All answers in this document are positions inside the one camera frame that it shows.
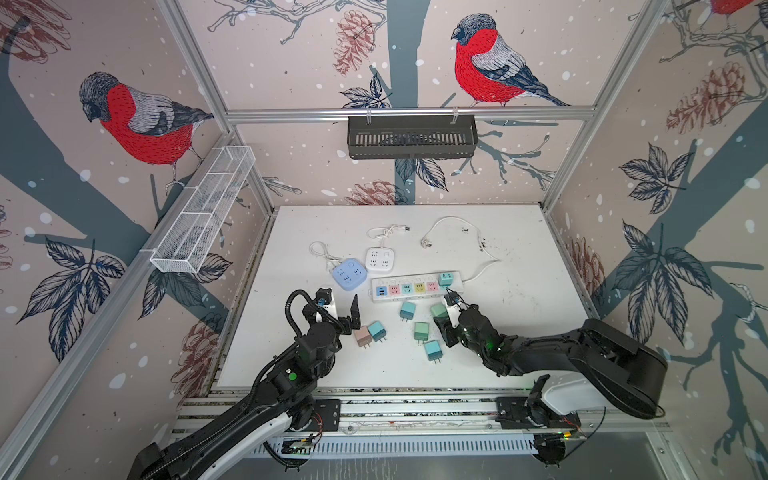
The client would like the green charger plug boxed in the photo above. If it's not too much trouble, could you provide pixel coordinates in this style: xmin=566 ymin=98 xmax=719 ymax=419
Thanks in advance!
xmin=430 ymin=303 xmax=450 ymax=319
xmin=413 ymin=322 xmax=430 ymax=342

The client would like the teal charger plug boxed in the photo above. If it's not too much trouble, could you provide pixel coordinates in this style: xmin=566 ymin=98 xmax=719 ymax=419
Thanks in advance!
xmin=399 ymin=301 xmax=416 ymax=321
xmin=438 ymin=272 xmax=455 ymax=288
xmin=424 ymin=340 xmax=443 ymax=363

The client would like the white multicolour power strip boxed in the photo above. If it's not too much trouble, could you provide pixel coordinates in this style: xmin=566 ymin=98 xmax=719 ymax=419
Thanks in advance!
xmin=369 ymin=216 xmax=501 ymax=303

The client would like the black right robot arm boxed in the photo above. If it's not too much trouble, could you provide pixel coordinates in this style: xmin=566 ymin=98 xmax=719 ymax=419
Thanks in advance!
xmin=432 ymin=289 xmax=668 ymax=420

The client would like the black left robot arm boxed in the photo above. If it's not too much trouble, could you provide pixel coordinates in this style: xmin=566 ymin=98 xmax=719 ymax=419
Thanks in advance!
xmin=128 ymin=289 xmax=361 ymax=479

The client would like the pink USB charger plug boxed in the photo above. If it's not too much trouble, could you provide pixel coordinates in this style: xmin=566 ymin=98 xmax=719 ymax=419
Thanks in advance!
xmin=353 ymin=326 xmax=373 ymax=348

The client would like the teal charger plug bottom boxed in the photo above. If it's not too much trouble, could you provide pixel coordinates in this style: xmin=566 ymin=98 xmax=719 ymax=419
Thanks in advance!
xmin=424 ymin=340 xmax=443 ymax=363

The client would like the teal charger beside pink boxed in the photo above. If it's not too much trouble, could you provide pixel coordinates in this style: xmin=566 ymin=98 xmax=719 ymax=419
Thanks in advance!
xmin=367 ymin=321 xmax=387 ymax=342

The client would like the blue square power socket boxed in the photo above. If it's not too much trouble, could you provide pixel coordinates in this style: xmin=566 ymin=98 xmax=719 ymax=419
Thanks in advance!
xmin=309 ymin=241 xmax=368 ymax=291

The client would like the white square power socket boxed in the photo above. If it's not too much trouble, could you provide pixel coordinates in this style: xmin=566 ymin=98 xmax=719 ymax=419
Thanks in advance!
xmin=364 ymin=224 xmax=410 ymax=273

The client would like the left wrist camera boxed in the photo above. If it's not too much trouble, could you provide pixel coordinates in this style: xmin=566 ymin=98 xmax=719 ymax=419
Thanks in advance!
xmin=314 ymin=288 xmax=338 ymax=318

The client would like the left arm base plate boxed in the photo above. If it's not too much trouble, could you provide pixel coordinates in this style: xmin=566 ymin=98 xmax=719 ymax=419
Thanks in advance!
xmin=286 ymin=397 xmax=341 ymax=433

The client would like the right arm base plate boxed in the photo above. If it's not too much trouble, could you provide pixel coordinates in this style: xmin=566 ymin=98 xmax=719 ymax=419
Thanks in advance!
xmin=495 ymin=397 xmax=581 ymax=431

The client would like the black wire wall basket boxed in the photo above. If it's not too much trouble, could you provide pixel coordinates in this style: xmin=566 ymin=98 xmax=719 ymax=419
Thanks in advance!
xmin=347 ymin=115 xmax=479 ymax=160

